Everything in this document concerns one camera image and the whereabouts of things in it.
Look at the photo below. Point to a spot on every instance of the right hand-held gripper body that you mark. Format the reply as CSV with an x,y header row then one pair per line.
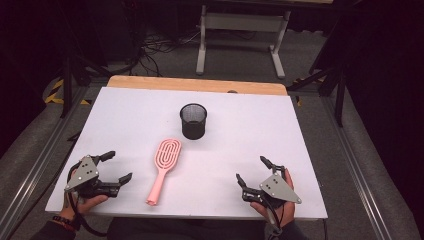
x,y
278,190

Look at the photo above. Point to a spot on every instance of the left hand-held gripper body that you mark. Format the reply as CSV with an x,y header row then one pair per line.
x,y
83,173

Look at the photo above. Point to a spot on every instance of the pink hairbrush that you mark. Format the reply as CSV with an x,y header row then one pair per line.
x,y
166,157

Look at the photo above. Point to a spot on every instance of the black mesh pen holder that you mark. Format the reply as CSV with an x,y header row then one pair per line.
x,y
193,125

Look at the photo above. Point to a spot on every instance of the person's right hand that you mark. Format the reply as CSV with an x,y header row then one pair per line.
x,y
286,213

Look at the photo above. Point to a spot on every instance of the person's left hand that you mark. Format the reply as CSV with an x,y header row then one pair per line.
x,y
89,204

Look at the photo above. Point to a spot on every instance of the white table board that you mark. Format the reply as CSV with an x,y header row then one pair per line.
x,y
220,156

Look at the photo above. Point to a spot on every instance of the person's lap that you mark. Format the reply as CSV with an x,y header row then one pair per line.
x,y
186,230

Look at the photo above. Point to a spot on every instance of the black metal stand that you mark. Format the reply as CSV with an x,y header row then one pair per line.
x,y
339,100
67,86

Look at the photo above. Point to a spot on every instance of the yellow black hazard tape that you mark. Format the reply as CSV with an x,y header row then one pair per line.
x,y
53,96

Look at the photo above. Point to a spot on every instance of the wooden table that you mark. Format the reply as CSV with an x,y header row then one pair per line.
x,y
186,84

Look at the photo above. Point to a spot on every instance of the aluminium floor rail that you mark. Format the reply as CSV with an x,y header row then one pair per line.
x,y
36,166
358,173

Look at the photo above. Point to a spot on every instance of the grey metal desk frame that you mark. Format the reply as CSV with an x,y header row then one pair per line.
x,y
243,22

